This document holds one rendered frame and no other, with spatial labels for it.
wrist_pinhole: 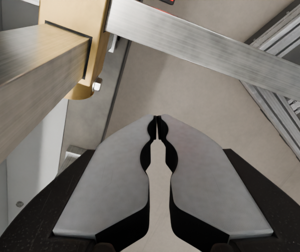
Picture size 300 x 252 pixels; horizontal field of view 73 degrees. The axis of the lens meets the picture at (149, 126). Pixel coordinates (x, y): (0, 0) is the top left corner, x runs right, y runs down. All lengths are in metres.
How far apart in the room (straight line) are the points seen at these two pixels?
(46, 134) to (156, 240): 1.71
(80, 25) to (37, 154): 0.48
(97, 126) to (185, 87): 0.78
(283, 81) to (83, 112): 0.32
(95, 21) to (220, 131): 1.17
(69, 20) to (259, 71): 0.17
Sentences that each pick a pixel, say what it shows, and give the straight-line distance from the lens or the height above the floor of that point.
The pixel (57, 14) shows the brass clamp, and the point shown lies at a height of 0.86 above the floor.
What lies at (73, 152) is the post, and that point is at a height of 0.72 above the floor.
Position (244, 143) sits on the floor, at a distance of 1.41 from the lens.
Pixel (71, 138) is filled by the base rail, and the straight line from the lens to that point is 0.45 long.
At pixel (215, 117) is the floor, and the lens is 1.24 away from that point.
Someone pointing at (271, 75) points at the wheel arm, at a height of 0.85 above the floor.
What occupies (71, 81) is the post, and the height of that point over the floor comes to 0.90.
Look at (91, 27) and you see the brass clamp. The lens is 0.19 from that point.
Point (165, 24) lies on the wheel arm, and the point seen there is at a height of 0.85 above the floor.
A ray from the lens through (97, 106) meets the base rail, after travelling 0.39.
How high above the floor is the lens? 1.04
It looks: 59 degrees down
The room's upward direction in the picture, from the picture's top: 179 degrees counter-clockwise
